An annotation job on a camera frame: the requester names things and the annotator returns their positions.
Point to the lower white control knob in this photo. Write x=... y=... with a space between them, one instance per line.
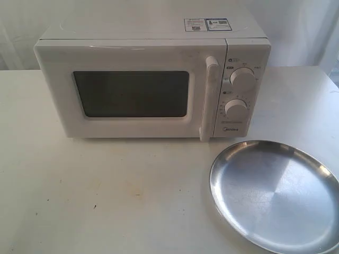
x=236 y=109

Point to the white control knob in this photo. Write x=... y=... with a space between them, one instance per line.
x=242 y=76
x=236 y=109

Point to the white microwave oven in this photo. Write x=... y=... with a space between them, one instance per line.
x=134 y=88

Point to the blue white label sticker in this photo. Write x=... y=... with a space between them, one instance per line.
x=207 y=25

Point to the white microwave oven body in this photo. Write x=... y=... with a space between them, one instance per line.
x=247 y=44

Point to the upper white control knob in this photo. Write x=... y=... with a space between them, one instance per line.
x=242 y=76

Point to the round stainless steel plate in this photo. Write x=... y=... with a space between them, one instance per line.
x=276 y=196

